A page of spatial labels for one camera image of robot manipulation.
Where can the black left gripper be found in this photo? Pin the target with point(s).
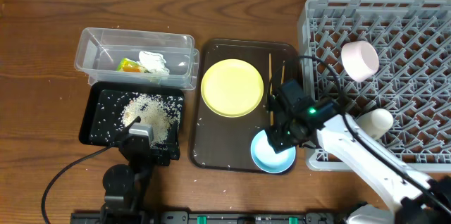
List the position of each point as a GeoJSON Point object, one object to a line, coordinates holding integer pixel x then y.
{"type": "Point", "coordinates": [163, 151]}

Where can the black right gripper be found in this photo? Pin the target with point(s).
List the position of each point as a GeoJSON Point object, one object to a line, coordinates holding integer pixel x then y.
{"type": "Point", "coordinates": [275, 139]}

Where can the rice and food scraps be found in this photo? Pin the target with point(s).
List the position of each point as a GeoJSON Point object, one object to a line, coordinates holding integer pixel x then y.
{"type": "Point", "coordinates": [115, 110]}

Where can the blue bowl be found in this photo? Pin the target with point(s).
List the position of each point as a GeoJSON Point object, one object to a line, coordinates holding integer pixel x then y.
{"type": "Point", "coordinates": [267, 159]}

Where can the wooden chopstick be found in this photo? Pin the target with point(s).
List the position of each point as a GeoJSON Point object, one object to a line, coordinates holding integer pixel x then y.
{"type": "Point", "coordinates": [270, 84]}
{"type": "Point", "coordinates": [282, 75]}

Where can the white napkin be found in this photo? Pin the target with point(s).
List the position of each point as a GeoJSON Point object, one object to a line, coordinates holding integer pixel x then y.
{"type": "Point", "coordinates": [153, 63]}

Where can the yellow plate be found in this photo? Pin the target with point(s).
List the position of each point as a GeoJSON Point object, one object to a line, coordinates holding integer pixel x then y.
{"type": "Point", "coordinates": [232, 88]}

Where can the green snack wrapper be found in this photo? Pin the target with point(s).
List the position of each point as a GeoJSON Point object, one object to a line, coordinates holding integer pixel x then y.
{"type": "Point", "coordinates": [127, 65]}

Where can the pink white bowl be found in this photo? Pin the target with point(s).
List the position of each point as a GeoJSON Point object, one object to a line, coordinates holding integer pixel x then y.
{"type": "Point", "coordinates": [360, 60]}

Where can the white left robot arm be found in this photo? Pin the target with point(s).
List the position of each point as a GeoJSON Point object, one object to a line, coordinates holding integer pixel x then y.
{"type": "Point", "coordinates": [126, 184]}

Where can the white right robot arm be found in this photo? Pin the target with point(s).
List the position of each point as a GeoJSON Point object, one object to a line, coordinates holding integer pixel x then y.
{"type": "Point", "coordinates": [410, 195]}

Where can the black waste tray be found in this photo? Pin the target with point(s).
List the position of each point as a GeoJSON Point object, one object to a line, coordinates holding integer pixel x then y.
{"type": "Point", "coordinates": [125, 87]}

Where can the grey dishwasher rack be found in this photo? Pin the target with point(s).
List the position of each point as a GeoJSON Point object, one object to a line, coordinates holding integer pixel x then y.
{"type": "Point", "coordinates": [412, 40]}

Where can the brown serving tray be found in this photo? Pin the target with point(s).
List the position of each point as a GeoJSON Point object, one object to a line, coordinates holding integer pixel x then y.
{"type": "Point", "coordinates": [224, 143]}

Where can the clear plastic bin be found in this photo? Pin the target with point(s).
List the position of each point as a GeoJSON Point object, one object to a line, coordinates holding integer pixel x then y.
{"type": "Point", "coordinates": [100, 50]}

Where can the black rail at table edge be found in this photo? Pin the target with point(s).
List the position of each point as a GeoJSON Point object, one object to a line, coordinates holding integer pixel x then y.
{"type": "Point", "coordinates": [246, 217]}

